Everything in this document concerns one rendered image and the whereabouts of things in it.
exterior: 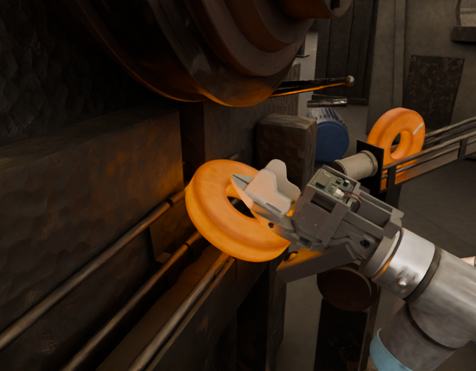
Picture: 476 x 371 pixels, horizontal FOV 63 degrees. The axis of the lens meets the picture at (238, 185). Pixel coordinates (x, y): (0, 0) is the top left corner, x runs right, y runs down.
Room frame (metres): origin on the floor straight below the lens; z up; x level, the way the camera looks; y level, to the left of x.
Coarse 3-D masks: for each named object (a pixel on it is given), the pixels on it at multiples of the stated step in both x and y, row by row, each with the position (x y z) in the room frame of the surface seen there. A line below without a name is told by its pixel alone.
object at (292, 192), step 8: (272, 160) 0.47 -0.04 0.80; (280, 160) 0.47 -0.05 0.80; (272, 168) 0.47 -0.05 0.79; (280, 168) 0.47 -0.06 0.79; (240, 176) 0.48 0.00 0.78; (248, 176) 0.49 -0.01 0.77; (280, 176) 0.47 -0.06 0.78; (280, 184) 0.47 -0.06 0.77; (288, 184) 0.46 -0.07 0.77; (280, 192) 0.47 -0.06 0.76; (288, 192) 0.46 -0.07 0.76; (296, 192) 0.46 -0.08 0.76; (296, 200) 0.46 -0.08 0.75
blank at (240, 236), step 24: (216, 168) 0.49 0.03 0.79; (240, 168) 0.52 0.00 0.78; (192, 192) 0.43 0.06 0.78; (216, 192) 0.44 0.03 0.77; (192, 216) 0.42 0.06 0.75; (216, 216) 0.40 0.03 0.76; (240, 216) 0.42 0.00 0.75; (216, 240) 0.39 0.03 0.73; (240, 240) 0.38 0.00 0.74; (264, 240) 0.40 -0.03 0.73
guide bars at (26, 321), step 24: (120, 240) 0.35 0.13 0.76; (192, 240) 0.44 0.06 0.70; (96, 264) 0.32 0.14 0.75; (168, 264) 0.39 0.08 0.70; (72, 288) 0.29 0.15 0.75; (144, 288) 0.35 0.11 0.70; (168, 288) 0.39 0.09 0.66; (120, 312) 0.31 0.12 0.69; (0, 336) 0.23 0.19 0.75; (96, 336) 0.28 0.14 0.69; (0, 360) 0.22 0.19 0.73; (72, 360) 0.26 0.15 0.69
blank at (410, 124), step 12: (396, 108) 0.84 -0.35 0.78; (384, 120) 0.81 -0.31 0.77; (396, 120) 0.81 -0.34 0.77; (408, 120) 0.83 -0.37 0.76; (420, 120) 0.85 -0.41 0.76; (372, 132) 0.81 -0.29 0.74; (384, 132) 0.79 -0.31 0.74; (396, 132) 0.81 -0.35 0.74; (408, 132) 0.84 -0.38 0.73; (420, 132) 0.85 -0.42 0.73; (384, 144) 0.80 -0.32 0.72; (408, 144) 0.85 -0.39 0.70; (420, 144) 0.86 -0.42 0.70; (384, 156) 0.80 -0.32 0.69; (396, 156) 0.84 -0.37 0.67
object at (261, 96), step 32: (96, 0) 0.32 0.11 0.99; (128, 0) 0.31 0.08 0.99; (160, 0) 0.30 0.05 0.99; (128, 32) 0.34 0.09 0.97; (160, 32) 0.30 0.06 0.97; (192, 32) 0.34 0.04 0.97; (160, 64) 0.36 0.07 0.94; (192, 64) 0.34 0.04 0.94; (224, 64) 0.39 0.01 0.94; (288, 64) 0.56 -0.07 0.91; (224, 96) 0.39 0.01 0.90; (256, 96) 0.46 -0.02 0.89
